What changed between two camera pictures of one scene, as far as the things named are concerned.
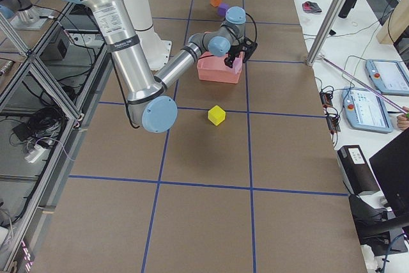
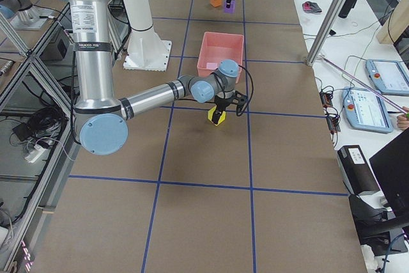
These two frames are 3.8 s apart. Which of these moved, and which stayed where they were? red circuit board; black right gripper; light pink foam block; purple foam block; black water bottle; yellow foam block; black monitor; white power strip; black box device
Moved: purple foam block; black right gripper; light pink foam block
Stayed: white power strip; black monitor; black water bottle; yellow foam block; red circuit board; black box device
